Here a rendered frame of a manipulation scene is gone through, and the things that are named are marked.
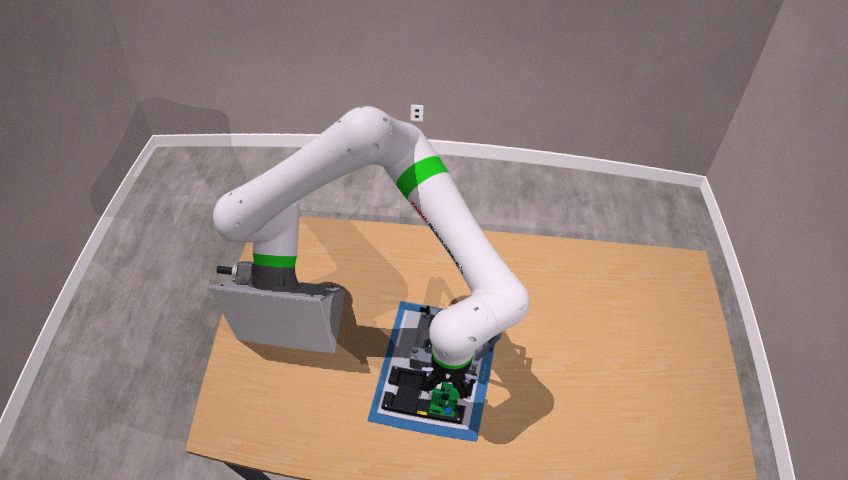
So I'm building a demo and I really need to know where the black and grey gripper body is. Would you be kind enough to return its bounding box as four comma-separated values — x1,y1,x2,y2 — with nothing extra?
431,370,466,383

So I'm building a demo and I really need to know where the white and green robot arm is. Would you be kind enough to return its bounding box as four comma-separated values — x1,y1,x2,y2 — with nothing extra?
213,106,529,379

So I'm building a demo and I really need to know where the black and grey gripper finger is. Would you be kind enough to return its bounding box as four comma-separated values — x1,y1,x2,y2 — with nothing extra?
451,373,477,405
420,365,444,400

